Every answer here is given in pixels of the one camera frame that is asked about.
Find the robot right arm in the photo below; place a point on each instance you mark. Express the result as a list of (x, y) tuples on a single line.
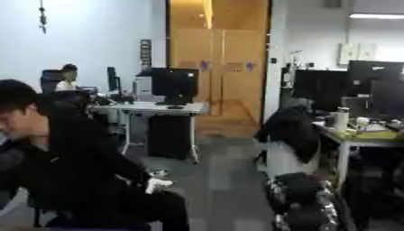
[(302, 192)]

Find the black cabinet under desk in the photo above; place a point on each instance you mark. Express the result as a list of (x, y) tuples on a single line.
[(168, 136)]

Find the black computer monitor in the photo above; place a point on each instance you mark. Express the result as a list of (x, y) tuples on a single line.
[(174, 82)]

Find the white office desk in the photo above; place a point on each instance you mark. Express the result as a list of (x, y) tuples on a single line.
[(152, 108)]

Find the wooden double door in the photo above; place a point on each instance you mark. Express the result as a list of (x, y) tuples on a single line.
[(221, 66)]

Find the white handheld object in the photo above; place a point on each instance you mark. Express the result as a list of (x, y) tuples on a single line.
[(158, 183)]

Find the black jacket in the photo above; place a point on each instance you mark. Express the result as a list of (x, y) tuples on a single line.
[(292, 129)]

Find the white chair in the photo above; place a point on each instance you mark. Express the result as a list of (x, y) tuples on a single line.
[(284, 159)]

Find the thin black monitor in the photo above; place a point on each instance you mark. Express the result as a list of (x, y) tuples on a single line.
[(112, 78)]

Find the wide black monitor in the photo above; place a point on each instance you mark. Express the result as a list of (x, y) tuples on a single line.
[(321, 87)]

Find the white bottle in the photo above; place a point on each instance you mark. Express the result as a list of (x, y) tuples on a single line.
[(340, 120)]

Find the seated person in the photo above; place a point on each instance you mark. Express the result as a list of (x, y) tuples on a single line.
[(67, 81)]

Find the cluttered office desk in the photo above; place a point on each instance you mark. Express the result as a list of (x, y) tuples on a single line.
[(368, 138)]

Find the tall black monitor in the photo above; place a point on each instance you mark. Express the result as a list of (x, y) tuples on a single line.
[(376, 75)]

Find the ceiling light strip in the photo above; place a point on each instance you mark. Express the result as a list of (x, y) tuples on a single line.
[(376, 16)]

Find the dark wall poster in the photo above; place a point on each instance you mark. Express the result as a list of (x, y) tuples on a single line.
[(145, 52)]

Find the white wall papers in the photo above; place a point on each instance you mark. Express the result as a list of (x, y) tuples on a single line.
[(357, 53)]

